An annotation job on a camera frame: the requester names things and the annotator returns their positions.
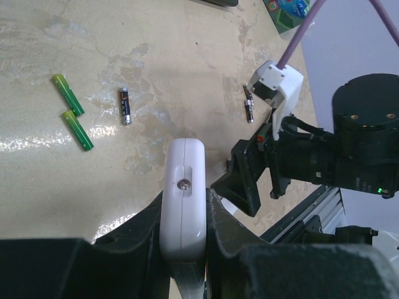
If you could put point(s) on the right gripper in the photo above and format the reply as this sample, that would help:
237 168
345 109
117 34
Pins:
292 156

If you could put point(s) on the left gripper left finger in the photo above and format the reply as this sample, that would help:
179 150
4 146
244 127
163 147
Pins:
125 263

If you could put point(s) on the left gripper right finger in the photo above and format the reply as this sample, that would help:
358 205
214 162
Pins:
242 265

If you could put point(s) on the white red remote control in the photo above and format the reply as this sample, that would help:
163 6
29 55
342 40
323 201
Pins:
183 216

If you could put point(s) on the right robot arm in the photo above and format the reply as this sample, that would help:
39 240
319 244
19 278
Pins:
361 153

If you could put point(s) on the black TV remote control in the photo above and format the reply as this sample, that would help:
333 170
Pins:
223 3

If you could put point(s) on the left black grey battery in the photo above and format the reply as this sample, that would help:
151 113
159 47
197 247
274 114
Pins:
249 111

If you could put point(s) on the black grey battery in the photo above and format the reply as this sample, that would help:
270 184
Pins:
248 94
249 111

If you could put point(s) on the right black grey battery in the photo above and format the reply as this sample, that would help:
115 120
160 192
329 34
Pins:
248 94

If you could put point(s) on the left black purple battery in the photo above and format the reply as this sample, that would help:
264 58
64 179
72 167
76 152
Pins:
125 106

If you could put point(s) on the lower green battery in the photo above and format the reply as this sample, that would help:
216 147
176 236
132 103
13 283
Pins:
77 130

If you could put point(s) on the green battery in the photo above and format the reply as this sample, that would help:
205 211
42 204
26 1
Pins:
77 130
67 93

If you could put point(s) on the upper green battery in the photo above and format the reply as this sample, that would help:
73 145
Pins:
67 93

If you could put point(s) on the blue green sponge pack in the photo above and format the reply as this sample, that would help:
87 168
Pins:
287 14

